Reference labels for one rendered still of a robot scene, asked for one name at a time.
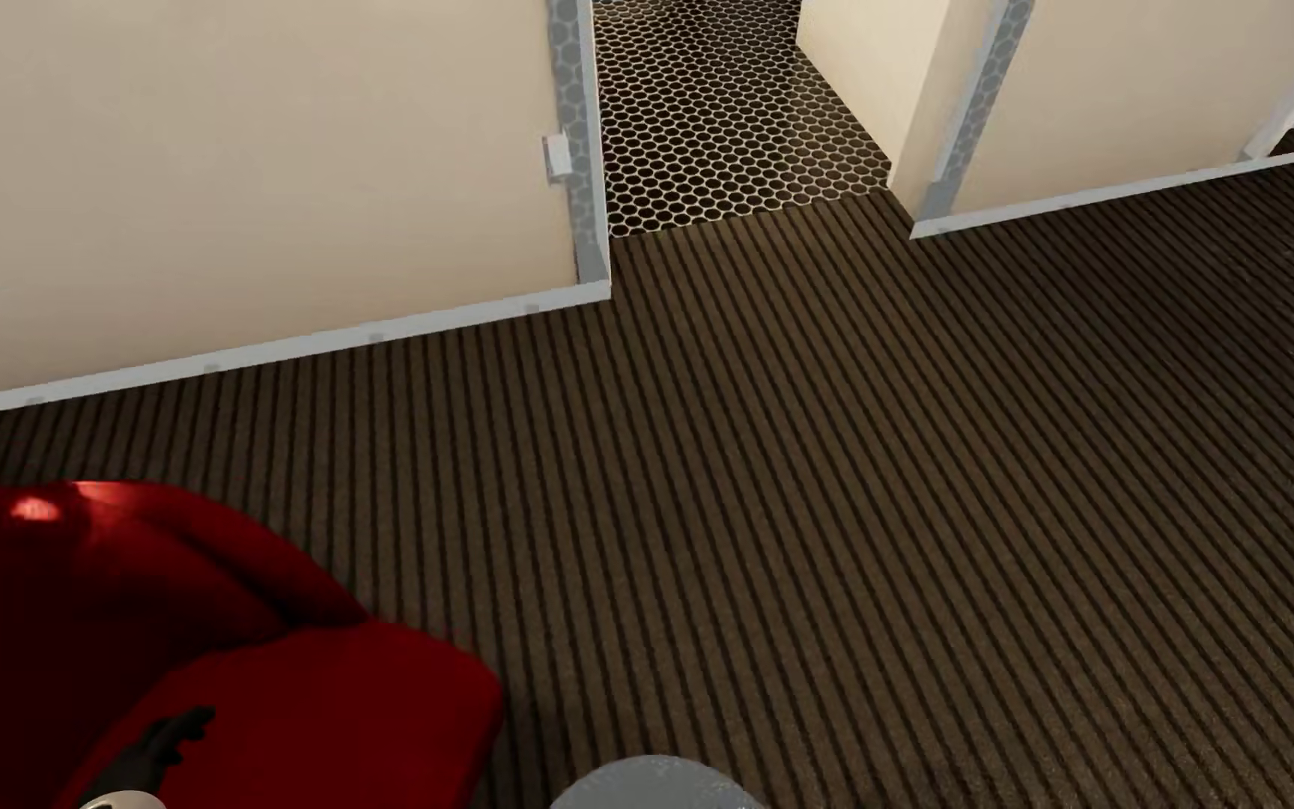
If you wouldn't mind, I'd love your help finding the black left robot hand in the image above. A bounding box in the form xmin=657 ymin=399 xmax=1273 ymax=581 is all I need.
xmin=85 ymin=706 xmax=217 ymax=807

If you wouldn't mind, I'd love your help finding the glossy red armchair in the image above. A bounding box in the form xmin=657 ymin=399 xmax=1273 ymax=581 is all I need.
xmin=0 ymin=479 xmax=507 ymax=809

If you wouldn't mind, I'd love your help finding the grey door frame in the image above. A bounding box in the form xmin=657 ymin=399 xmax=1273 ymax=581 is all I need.
xmin=546 ymin=0 xmax=613 ymax=288
xmin=917 ymin=0 xmax=1038 ymax=222

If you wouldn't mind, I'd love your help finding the grey robot torso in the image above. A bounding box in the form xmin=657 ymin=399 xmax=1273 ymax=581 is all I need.
xmin=549 ymin=754 xmax=766 ymax=809

